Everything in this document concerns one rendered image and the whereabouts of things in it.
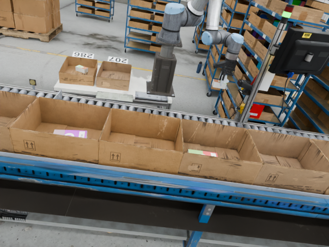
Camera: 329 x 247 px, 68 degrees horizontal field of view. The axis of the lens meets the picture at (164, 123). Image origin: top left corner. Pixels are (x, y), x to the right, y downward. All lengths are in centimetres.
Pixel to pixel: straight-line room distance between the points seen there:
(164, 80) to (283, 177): 129
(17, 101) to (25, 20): 425
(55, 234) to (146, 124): 112
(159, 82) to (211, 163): 118
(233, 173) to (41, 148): 92
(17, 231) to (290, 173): 183
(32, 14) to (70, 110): 431
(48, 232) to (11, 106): 98
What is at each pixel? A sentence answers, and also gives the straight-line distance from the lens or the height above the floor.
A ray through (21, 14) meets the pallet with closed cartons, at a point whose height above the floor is 44.
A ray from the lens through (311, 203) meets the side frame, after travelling 148.
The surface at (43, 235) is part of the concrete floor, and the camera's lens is 210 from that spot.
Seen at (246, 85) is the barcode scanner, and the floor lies 107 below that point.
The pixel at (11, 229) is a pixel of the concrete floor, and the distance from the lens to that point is 219.
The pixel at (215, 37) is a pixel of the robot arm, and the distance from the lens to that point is 182.
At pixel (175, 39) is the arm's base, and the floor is 124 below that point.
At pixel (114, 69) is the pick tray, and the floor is 77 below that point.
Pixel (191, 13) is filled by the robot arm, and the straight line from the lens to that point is 212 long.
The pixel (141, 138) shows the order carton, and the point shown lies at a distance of 143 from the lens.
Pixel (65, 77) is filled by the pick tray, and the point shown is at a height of 81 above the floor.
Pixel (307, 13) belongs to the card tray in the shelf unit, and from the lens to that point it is 249.
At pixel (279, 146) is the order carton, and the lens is 163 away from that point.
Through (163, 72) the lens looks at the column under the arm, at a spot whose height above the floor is 95.
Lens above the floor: 177
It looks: 34 degrees down
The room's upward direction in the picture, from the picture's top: 12 degrees clockwise
